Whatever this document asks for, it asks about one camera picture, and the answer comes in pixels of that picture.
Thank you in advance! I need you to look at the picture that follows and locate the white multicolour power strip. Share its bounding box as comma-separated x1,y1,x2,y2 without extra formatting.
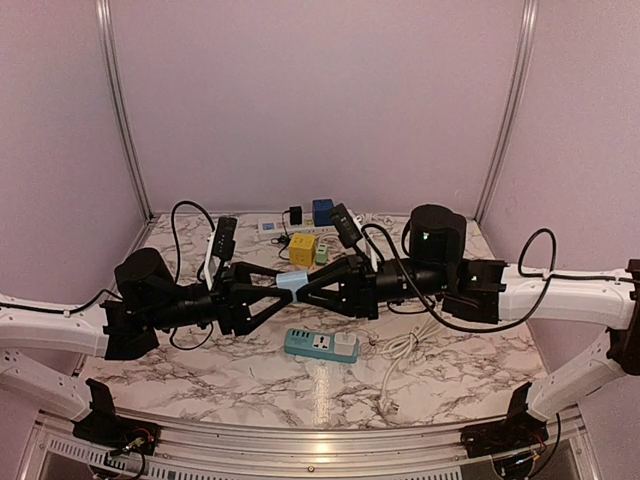
257,213,335,240

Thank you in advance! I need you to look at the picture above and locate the teal power strip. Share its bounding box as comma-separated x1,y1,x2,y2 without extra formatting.
284,329,360,364

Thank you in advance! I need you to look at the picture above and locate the white teal strip cable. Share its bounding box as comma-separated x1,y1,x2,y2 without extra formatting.
374,319,441,415

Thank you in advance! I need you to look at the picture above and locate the left aluminium frame post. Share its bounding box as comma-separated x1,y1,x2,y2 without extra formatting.
95,0,154,224

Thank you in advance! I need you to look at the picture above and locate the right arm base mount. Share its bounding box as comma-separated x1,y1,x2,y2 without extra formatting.
460,382,549,458

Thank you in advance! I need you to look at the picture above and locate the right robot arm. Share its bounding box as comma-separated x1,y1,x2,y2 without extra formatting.
296,204,639,448

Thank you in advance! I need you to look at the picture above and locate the green cube plug adapter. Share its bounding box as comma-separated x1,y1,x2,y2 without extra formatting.
315,243,329,266

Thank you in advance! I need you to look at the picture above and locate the yellow cube power socket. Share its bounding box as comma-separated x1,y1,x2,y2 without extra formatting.
289,233,316,267

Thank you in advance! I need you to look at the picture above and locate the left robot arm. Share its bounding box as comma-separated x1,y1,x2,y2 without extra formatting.
1,216,293,445

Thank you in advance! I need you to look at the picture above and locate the light blue USB charger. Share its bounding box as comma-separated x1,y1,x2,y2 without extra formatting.
276,270,308,303

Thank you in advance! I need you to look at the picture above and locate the right aluminium frame post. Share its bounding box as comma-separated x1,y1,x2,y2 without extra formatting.
473,0,540,225

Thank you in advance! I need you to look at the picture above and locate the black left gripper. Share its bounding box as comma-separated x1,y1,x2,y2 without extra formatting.
146,262,293,337

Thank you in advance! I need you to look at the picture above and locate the aluminium frame post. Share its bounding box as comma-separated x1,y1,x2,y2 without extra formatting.
95,0,154,224
473,0,540,225

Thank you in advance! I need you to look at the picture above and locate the blue cube power socket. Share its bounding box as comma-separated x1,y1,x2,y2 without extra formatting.
312,199,334,227

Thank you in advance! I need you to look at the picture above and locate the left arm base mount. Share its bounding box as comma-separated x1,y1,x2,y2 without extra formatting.
73,379,160,455

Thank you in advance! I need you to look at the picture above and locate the white USB charger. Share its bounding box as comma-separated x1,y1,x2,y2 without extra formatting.
334,332,358,356

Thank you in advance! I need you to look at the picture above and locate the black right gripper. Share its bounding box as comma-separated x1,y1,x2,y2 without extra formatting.
297,251,452,321

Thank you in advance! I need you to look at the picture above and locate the aluminium front rail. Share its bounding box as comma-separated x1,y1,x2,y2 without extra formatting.
14,394,601,480

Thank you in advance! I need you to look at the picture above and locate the black power adapter with cable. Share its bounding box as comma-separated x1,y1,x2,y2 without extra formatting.
271,206,303,247

